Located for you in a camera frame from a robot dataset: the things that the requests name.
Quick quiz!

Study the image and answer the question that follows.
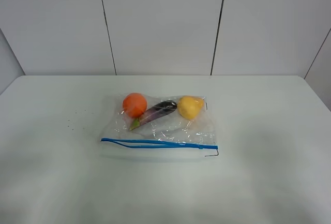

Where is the yellow pear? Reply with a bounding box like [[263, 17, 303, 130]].
[[177, 96, 204, 120]]

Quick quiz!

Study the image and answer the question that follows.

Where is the clear zip file bag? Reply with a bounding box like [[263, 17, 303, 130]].
[[100, 93, 219, 158]]

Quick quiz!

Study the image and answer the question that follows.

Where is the orange fruit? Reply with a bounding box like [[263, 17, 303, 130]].
[[122, 93, 147, 118]]

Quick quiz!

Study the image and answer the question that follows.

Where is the purple eggplant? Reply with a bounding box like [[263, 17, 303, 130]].
[[129, 100, 177, 131]]

